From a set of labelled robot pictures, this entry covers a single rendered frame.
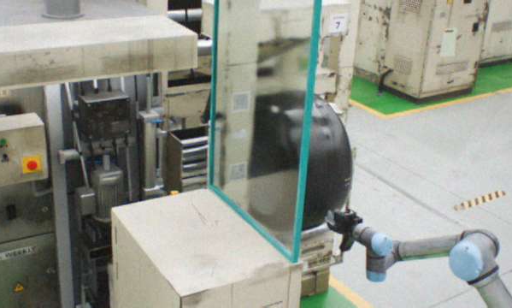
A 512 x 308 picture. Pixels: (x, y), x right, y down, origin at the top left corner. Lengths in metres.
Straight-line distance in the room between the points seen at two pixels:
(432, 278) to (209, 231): 2.49
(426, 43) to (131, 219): 5.34
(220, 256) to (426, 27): 5.41
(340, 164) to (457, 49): 5.01
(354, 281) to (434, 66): 3.59
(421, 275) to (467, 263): 2.13
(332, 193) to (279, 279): 0.76
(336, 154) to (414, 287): 1.82
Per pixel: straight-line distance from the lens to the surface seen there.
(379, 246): 2.53
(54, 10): 2.53
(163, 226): 2.21
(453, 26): 7.45
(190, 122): 3.18
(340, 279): 4.30
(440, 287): 4.41
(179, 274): 1.99
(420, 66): 7.31
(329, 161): 2.67
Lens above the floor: 2.38
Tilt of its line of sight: 24 degrees down
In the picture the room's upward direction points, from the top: 3 degrees clockwise
